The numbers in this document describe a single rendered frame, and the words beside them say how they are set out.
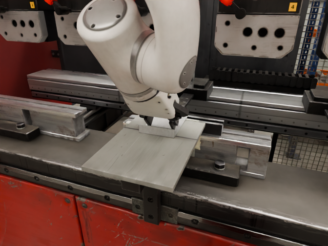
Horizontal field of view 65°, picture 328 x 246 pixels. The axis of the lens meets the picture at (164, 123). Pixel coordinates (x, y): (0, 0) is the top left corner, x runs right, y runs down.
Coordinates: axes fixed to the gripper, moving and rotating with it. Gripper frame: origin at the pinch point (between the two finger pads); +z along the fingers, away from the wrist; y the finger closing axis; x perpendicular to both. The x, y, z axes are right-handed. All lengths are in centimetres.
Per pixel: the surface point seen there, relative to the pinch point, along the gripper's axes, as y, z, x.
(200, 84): -3.3, 16.6, -21.0
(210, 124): -10.5, 6.5, -3.5
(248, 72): -16.7, 29.1, -36.1
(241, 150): -18, 187, -61
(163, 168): -6.0, -7.9, 12.9
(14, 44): 85, 19, -33
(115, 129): 116, 185, -58
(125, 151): 3.3, -6.1, 10.9
